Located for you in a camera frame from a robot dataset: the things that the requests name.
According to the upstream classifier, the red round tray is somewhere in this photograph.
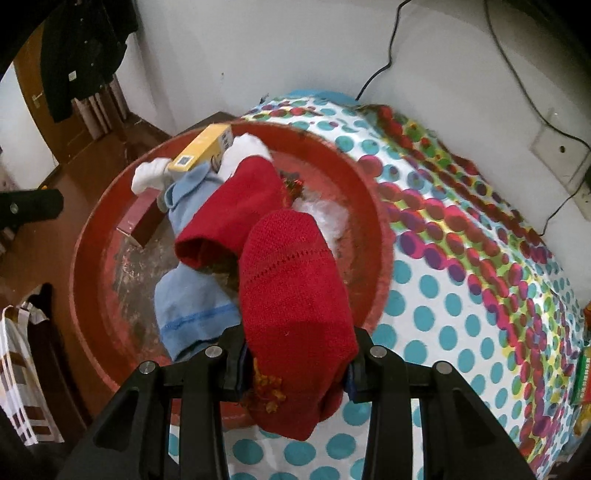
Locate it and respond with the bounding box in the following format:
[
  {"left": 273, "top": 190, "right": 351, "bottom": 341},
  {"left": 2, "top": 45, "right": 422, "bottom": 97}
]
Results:
[{"left": 69, "top": 121, "right": 394, "bottom": 428}]

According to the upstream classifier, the light blue sock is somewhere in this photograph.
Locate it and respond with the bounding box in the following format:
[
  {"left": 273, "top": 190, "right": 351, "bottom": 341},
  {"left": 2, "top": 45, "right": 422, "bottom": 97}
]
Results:
[
  {"left": 157, "top": 164, "right": 232, "bottom": 241},
  {"left": 154, "top": 263, "right": 245, "bottom": 363}
]

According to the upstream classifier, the brown wooden door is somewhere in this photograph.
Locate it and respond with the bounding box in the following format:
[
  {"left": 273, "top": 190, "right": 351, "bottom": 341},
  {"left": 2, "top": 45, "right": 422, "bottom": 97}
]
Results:
[{"left": 13, "top": 23, "right": 88, "bottom": 158}]

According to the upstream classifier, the maroon box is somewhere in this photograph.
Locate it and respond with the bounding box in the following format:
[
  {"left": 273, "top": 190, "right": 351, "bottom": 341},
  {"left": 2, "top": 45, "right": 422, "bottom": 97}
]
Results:
[{"left": 115, "top": 187, "right": 160, "bottom": 247}]

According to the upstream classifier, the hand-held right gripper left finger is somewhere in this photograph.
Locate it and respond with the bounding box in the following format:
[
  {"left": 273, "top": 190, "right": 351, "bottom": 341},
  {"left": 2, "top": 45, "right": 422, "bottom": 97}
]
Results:
[{"left": 58, "top": 325, "right": 252, "bottom": 480}]

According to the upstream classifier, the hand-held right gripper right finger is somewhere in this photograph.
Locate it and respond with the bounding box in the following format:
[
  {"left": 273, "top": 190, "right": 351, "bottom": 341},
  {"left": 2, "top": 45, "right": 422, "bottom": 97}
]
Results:
[{"left": 344, "top": 327, "right": 532, "bottom": 480}]

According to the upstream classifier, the red and green box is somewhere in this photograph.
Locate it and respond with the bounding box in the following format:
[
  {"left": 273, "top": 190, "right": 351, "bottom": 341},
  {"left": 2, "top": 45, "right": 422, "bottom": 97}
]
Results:
[{"left": 570, "top": 346, "right": 591, "bottom": 407}]

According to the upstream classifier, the polka dot tablecloth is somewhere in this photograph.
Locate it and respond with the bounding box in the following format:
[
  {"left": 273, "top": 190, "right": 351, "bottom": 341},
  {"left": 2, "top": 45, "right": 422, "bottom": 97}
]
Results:
[{"left": 168, "top": 95, "right": 587, "bottom": 480}]

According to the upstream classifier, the beige wall socket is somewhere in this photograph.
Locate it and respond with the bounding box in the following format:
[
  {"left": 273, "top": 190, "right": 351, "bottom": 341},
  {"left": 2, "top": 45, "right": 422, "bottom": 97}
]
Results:
[{"left": 531, "top": 108, "right": 591, "bottom": 208}]

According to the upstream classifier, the red embroidered sock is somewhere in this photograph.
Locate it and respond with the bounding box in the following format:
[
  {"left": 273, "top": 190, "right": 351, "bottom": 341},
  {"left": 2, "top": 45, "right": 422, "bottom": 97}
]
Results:
[
  {"left": 239, "top": 210, "right": 358, "bottom": 442},
  {"left": 174, "top": 154, "right": 296, "bottom": 273}
]

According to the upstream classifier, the brown ribbed panel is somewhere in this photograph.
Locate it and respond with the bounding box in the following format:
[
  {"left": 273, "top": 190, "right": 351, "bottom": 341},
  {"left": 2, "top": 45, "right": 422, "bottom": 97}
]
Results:
[{"left": 74, "top": 74, "right": 129, "bottom": 139}]

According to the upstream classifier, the clear plastic wrapper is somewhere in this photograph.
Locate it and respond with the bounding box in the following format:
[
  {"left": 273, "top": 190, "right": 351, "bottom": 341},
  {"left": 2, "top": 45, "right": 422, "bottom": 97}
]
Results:
[{"left": 293, "top": 194, "right": 351, "bottom": 247}]

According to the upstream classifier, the white patterned bag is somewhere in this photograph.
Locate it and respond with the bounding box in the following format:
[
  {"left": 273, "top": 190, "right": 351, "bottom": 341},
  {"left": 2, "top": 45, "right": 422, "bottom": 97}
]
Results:
[{"left": 0, "top": 302, "right": 65, "bottom": 446}]

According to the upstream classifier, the black hanging coat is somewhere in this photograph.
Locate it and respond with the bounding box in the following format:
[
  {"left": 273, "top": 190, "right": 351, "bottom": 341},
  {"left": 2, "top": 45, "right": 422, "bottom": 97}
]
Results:
[{"left": 39, "top": 0, "right": 139, "bottom": 123}]

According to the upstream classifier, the white sock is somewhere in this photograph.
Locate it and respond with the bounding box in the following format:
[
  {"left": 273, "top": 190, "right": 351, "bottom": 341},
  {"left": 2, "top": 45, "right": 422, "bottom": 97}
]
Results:
[
  {"left": 130, "top": 157, "right": 172, "bottom": 195},
  {"left": 217, "top": 133, "right": 274, "bottom": 178}
]

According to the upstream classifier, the black cable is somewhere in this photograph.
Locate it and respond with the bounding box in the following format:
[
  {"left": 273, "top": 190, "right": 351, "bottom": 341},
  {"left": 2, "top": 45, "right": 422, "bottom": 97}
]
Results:
[
  {"left": 357, "top": 0, "right": 413, "bottom": 101},
  {"left": 539, "top": 184, "right": 591, "bottom": 234},
  {"left": 482, "top": 0, "right": 591, "bottom": 153}
]

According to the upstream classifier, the yellow cardboard box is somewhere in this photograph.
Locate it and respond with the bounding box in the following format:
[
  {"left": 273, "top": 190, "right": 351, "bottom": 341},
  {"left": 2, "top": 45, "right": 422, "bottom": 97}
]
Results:
[{"left": 167, "top": 124, "right": 236, "bottom": 175}]

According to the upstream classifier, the red candy wrapper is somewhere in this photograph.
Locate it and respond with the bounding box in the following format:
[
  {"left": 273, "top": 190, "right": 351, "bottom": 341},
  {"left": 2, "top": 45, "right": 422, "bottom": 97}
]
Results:
[{"left": 279, "top": 173, "right": 305, "bottom": 199}]

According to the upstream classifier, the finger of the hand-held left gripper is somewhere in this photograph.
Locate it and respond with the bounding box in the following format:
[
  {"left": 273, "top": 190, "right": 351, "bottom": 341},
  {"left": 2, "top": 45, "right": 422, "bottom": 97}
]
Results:
[{"left": 0, "top": 188, "right": 64, "bottom": 233}]

